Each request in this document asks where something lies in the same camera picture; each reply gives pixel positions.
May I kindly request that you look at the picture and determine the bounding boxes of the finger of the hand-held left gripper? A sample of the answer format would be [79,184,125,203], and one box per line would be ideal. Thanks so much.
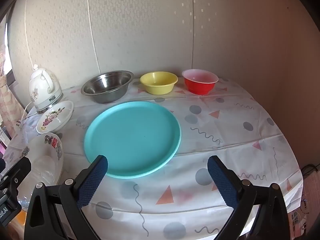
[0,156,32,193]

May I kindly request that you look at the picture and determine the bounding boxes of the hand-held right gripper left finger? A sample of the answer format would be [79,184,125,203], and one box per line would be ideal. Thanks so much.
[24,155,108,240]

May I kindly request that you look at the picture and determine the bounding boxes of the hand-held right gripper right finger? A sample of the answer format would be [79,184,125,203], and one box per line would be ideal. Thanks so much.
[207,155,297,240]

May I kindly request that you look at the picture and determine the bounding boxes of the large floral ceramic plate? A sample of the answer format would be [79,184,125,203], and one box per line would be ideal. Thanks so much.
[17,132,65,193]

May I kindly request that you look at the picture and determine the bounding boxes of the teal plastic plate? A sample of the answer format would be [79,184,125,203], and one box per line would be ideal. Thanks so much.
[84,101,182,179]

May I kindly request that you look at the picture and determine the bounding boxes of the small floral ceramic dish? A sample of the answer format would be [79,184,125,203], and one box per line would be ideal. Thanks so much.
[36,100,74,134]

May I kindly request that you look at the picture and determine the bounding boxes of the stainless steel bowl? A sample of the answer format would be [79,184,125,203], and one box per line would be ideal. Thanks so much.
[81,70,134,104]

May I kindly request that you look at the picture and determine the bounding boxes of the red plastic bowl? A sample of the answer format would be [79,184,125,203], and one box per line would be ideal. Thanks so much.
[182,69,219,95]

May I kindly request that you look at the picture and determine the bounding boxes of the yellow plastic bowl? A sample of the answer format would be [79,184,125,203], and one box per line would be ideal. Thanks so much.
[139,71,178,95]

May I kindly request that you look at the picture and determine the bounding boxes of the white patterned tablecloth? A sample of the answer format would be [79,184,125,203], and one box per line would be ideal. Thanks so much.
[5,76,304,240]

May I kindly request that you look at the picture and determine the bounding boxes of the pink floral curtain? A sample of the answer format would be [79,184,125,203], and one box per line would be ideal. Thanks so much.
[0,45,16,140]

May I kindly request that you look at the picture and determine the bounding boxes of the white floral electric kettle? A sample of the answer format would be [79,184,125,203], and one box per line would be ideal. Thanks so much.
[28,64,63,114]

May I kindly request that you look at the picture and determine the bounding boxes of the pink patterned object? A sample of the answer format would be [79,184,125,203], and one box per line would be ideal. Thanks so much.
[303,172,320,207]

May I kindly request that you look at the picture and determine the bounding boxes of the window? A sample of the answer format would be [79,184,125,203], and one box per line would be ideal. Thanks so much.
[4,22,13,74]

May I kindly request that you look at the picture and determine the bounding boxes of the white kettle power cord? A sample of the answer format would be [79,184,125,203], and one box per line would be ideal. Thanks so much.
[15,102,38,129]

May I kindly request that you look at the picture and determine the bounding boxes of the black cable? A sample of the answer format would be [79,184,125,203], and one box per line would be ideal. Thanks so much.
[301,164,319,177]

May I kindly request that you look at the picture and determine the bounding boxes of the white wall cable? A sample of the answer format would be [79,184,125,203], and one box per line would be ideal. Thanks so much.
[24,0,35,68]

